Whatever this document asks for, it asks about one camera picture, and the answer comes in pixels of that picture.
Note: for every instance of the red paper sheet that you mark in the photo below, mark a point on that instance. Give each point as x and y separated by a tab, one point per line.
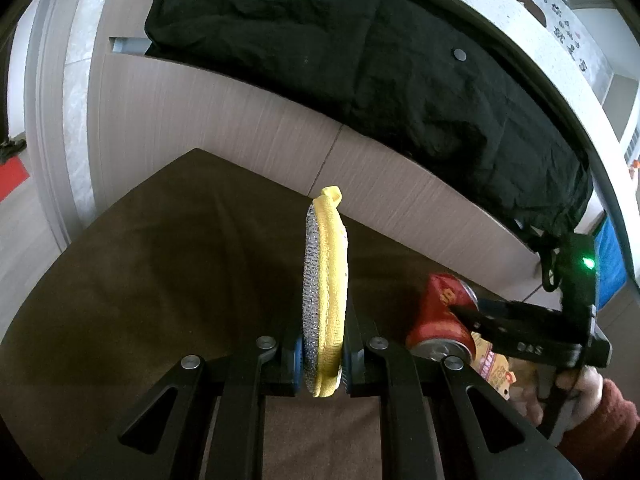
12	177

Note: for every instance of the black cloth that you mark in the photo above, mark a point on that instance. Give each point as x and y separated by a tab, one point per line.
350	35

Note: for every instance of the yellow packaging card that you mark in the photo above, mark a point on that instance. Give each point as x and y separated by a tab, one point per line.
495	367

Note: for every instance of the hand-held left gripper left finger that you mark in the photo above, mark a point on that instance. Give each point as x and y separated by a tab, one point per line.
296	360

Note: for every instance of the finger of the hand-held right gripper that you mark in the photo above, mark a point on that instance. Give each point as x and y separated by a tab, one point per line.
520	317
540	350

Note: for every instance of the person's right forearm red sleeve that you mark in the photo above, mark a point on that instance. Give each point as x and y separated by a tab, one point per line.
610	430

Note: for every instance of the grey counter with wood panel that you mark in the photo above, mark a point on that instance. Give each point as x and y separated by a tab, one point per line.
200	105

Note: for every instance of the blue fabric bag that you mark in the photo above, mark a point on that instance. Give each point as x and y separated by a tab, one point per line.
612	260

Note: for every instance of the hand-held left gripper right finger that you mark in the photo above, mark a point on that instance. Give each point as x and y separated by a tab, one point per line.
346	367

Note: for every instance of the round yellow scrubber pad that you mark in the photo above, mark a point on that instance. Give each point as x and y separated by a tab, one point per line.
332	285

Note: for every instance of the person's right hand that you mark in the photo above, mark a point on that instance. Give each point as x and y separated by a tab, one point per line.
587	385

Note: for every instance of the red drink can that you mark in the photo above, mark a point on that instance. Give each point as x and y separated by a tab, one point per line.
440	320

